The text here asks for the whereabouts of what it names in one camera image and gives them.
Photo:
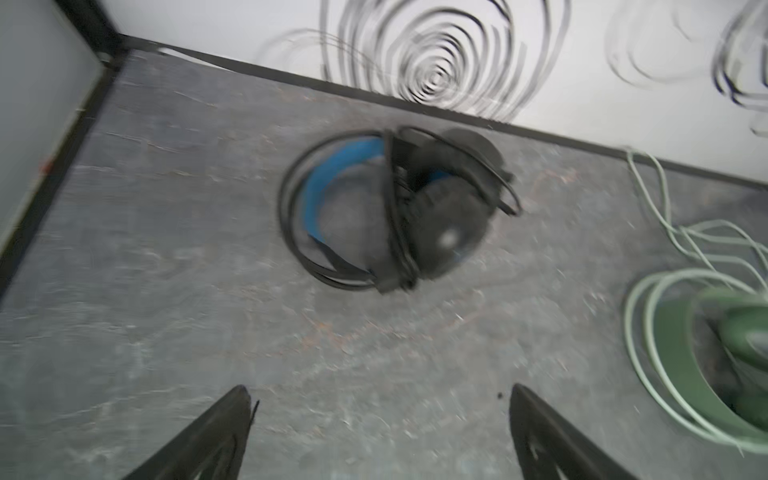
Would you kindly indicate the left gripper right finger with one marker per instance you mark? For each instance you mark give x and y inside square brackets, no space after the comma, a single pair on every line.
[548,446]

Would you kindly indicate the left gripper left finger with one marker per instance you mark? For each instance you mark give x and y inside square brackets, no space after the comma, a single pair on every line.
[211,447]

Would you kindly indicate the mint green headphones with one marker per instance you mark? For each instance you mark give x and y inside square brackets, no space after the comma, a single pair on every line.
[697,340]

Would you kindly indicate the black blue headphones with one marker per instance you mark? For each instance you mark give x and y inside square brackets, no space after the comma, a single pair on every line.
[440,192]

